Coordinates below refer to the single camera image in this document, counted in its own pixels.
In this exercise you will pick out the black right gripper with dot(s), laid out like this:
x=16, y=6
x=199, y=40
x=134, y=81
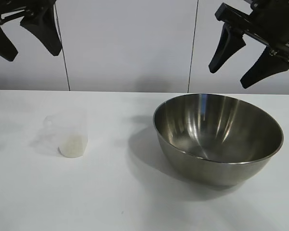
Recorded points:
x=269, y=21

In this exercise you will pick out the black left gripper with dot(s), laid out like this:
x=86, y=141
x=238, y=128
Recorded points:
x=19, y=7

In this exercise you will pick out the stainless steel mixing bowl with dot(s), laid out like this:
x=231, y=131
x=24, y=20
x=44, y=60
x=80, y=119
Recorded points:
x=219, y=127

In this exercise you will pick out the clear plastic measuring cup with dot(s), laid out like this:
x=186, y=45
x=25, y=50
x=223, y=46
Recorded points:
x=67, y=125

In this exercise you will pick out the white rice grains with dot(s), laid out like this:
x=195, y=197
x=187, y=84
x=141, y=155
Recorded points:
x=71, y=146

